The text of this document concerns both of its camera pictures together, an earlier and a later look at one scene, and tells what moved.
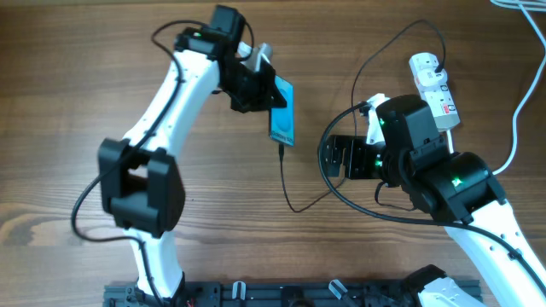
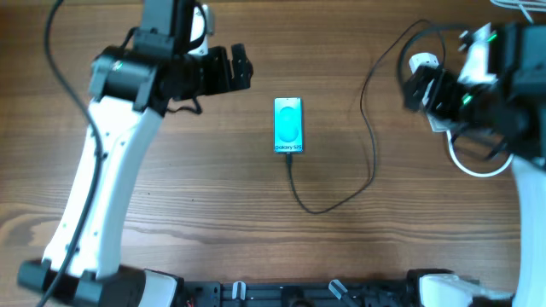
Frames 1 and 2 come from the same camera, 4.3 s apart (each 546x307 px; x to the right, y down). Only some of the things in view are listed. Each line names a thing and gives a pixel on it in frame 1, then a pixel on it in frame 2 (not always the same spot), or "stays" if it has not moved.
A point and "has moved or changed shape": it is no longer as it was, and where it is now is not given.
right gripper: (356, 146) to (438, 101)
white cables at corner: (525, 5) stays
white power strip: (440, 99) stays
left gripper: (262, 97) to (221, 81)
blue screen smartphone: (281, 119) has moved or changed shape
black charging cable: (281, 147) to (366, 72)
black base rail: (402, 293) stays
